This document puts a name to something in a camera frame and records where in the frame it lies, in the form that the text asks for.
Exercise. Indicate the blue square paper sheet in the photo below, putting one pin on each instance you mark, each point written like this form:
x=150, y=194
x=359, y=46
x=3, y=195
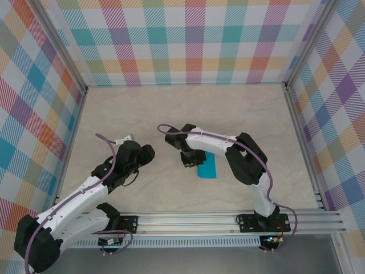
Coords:
x=208, y=169

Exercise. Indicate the aluminium table side rail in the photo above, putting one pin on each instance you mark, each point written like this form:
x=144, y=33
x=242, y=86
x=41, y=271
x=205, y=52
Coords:
x=299, y=128
x=71, y=148

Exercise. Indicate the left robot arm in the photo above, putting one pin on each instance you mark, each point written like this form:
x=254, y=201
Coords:
x=71, y=199

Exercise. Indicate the grey metal panel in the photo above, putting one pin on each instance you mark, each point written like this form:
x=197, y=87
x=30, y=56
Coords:
x=185, y=262

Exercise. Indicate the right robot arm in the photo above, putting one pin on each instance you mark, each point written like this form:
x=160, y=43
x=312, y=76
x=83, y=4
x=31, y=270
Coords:
x=248, y=160

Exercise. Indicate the aluminium frame leg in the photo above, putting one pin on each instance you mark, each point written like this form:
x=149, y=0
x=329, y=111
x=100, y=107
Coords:
x=339, y=255

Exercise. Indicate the long aluminium base rail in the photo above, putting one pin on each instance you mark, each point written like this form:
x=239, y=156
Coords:
x=185, y=224

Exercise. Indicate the aluminium frame post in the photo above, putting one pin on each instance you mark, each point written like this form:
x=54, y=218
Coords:
x=310, y=42
x=60, y=47

